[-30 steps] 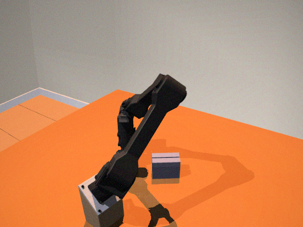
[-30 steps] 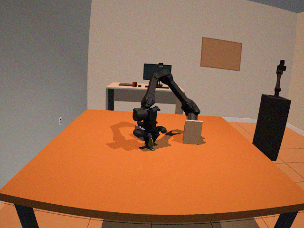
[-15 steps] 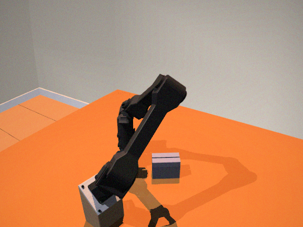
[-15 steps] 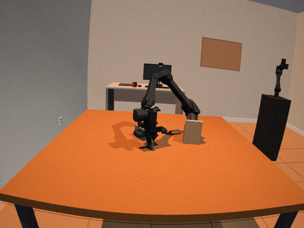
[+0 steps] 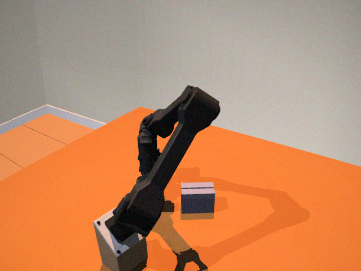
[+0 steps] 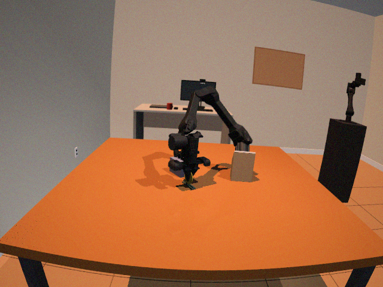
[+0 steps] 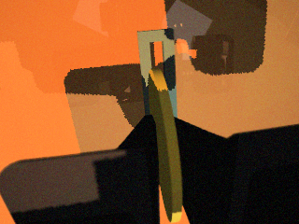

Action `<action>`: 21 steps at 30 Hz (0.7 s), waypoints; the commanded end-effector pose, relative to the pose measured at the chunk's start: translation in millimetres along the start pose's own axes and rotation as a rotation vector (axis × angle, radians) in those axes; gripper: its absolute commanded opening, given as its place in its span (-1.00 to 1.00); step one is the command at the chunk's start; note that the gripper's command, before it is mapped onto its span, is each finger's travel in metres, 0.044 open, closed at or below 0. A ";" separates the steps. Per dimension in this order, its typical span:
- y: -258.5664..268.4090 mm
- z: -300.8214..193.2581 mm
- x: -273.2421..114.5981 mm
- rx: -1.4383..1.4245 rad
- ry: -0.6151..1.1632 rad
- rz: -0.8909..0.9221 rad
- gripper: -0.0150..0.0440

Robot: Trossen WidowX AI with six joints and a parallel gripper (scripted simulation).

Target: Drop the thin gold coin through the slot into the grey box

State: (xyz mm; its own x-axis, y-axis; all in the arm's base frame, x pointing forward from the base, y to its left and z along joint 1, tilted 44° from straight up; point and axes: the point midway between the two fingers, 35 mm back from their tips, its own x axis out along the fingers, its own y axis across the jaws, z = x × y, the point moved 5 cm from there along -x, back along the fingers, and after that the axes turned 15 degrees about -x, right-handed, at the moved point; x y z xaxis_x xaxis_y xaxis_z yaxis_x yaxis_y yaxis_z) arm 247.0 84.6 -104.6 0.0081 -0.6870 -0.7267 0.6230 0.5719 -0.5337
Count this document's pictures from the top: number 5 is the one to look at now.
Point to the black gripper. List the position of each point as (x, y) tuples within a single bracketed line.
[(146, 163)]

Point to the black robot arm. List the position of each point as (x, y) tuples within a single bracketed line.
[(139, 210)]

